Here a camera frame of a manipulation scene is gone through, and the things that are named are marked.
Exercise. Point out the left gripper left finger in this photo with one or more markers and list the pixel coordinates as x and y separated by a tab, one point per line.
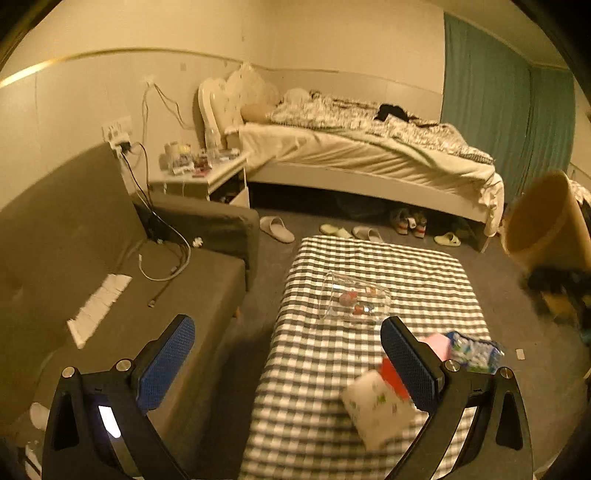
98	426

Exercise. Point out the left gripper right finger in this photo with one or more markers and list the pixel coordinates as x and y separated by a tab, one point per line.
498	444

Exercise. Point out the clear glass cup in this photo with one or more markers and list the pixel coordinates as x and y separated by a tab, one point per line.
352	301

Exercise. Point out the blue wet wipes pack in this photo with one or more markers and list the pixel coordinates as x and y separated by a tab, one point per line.
476	355

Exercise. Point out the pink box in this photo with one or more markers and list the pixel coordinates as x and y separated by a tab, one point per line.
440	344

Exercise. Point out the white folded paper on sofa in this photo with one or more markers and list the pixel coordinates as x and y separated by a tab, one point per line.
96	307

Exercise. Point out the red small box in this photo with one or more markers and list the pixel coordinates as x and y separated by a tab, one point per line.
393	379

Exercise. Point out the grey sofa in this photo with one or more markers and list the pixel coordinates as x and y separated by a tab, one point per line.
60	239

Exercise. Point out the checkered grey white tablecloth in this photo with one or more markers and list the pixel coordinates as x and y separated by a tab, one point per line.
300	428

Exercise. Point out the yellow-green slipper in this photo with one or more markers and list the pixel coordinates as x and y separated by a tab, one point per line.
449	239

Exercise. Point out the tan waste bin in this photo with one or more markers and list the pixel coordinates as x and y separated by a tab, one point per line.
546	227

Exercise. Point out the red white sneaker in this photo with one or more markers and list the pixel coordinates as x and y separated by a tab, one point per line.
400	221
419	227

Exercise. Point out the grey slipper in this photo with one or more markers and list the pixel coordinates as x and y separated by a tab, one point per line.
275	228

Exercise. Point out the white nightstand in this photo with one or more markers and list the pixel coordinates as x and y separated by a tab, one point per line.
224	183

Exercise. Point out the teal curtain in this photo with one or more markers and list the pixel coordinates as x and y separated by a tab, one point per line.
520	114

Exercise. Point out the cream headboard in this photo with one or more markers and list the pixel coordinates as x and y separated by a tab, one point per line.
220	101

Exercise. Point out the black garment on bed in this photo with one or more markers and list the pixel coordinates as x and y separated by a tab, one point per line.
387	110

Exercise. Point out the patterned duvet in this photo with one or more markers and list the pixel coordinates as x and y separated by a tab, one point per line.
330	113

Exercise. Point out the white bed frame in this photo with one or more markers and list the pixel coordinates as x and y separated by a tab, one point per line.
390	170

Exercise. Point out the wall power strip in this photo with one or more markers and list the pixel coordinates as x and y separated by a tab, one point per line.
116	131

